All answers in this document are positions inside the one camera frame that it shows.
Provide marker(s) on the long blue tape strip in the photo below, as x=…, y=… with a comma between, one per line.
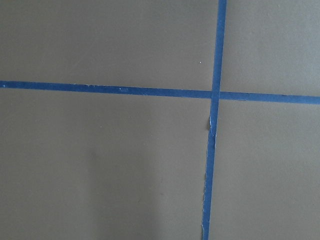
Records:
x=160, y=92

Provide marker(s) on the brown paper table cover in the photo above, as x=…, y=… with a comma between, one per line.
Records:
x=101, y=166

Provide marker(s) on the crossing blue tape strip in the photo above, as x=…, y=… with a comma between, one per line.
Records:
x=213, y=117

